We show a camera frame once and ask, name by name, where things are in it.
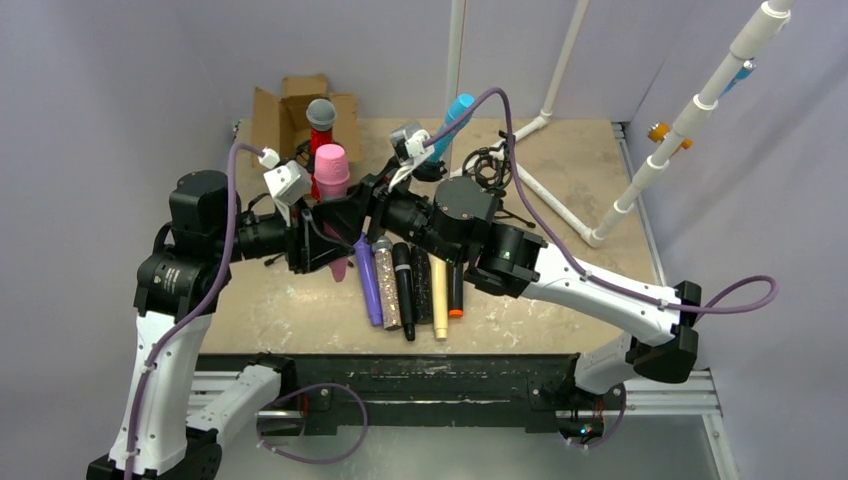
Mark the silver rhinestone microphone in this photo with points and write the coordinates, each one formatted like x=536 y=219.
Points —
x=386 y=282

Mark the black microphone with silver band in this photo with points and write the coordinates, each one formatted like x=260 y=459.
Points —
x=401 y=257

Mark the plain black microphone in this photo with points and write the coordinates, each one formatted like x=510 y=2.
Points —
x=455 y=291

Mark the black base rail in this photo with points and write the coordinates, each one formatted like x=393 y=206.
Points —
x=532 y=392

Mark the pink plastic microphone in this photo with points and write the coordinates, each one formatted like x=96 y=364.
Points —
x=331 y=175

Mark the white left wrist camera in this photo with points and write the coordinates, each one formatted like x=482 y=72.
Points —
x=287 y=182

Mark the blue marker on pipe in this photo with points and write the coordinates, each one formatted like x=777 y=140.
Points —
x=745 y=70

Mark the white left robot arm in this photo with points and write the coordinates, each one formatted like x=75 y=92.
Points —
x=177 y=293

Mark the white PVC pipe frame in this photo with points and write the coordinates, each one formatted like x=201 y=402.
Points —
x=765 y=23

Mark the purple plastic microphone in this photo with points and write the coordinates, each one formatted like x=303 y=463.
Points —
x=368 y=281

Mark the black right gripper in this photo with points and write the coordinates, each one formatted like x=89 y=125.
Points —
x=376 y=206

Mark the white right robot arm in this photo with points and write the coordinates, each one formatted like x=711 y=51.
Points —
x=657 y=341

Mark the black round-base desk mic stand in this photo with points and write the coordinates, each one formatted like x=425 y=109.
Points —
x=431 y=170

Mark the brown cardboard box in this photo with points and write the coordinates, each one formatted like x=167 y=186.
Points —
x=280 y=122

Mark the cream plastic microphone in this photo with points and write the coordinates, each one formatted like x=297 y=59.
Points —
x=439 y=283

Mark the black glitter microphone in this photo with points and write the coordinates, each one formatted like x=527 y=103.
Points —
x=422 y=286

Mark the black tripod mic stand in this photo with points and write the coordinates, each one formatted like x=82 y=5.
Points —
x=298 y=159
x=490 y=168

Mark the red glitter microphone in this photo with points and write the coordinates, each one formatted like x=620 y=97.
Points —
x=321 y=115

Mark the blue plastic microphone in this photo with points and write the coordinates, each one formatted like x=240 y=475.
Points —
x=455 y=111

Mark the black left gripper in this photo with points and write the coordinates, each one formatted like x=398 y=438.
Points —
x=303 y=240

